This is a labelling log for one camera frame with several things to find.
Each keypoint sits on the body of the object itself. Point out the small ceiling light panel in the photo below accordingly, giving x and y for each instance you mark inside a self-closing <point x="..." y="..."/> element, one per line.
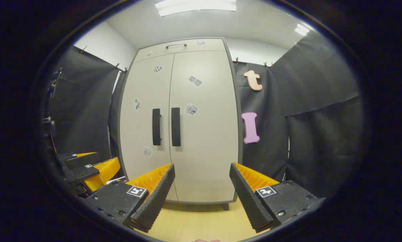
<point x="301" y="29"/>

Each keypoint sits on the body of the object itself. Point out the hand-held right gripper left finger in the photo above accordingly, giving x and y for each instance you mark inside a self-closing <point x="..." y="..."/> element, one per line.
<point x="155" y="201"/>

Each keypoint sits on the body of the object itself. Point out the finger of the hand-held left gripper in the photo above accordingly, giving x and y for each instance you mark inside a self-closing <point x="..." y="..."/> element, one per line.
<point x="81" y="160"/>
<point x="83" y="173"/>

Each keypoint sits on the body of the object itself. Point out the beige shoe cabinet door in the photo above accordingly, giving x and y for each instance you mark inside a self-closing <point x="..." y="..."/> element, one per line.
<point x="140" y="127"/>
<point x="207" y="141"/>

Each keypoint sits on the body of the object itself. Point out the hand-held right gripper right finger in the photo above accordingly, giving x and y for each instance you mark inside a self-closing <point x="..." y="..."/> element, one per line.
<point x="249" y="201"/>

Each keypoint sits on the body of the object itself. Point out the black backdrop cloth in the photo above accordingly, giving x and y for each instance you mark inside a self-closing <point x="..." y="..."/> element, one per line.
<point x="315" y="134"/>
<point x="83" y="111"/>

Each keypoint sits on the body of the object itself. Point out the large ceiling light panel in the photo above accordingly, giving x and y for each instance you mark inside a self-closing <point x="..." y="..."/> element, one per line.
<point x="195" y="6"/>

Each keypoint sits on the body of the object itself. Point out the beige cabinet drawer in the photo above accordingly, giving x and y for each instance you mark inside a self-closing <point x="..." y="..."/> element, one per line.
<point x="180" y="52"/>

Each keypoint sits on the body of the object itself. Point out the grey shoe cabinet body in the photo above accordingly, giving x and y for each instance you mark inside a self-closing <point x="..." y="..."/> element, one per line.
<point x="240" y="134"/>

